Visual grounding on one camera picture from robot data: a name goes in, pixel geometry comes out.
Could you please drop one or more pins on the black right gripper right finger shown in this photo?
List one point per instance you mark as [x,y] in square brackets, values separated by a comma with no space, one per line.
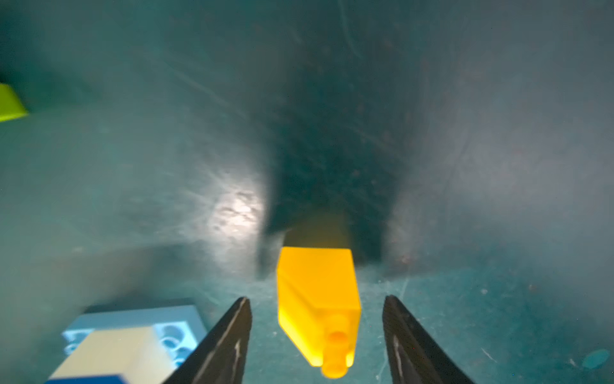
[414,356]

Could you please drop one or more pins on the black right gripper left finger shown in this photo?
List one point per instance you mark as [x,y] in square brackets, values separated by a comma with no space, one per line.
[221,355]

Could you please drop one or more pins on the light blue lego plate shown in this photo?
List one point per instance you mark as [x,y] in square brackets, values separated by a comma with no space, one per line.
[179,328]

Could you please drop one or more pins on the cream lego brick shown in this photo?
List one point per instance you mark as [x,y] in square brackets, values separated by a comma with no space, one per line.
[133,353]

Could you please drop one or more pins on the blue lego brick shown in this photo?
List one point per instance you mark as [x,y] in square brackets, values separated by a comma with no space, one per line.
[111,379]

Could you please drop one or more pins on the yellow lego brick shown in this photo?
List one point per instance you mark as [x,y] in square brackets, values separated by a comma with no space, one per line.
[319,305]

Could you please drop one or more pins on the lime green lego plate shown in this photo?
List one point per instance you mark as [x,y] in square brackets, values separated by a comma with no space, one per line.
[11,107]

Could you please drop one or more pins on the green table mat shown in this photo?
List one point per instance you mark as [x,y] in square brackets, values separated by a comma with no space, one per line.
[170,145]

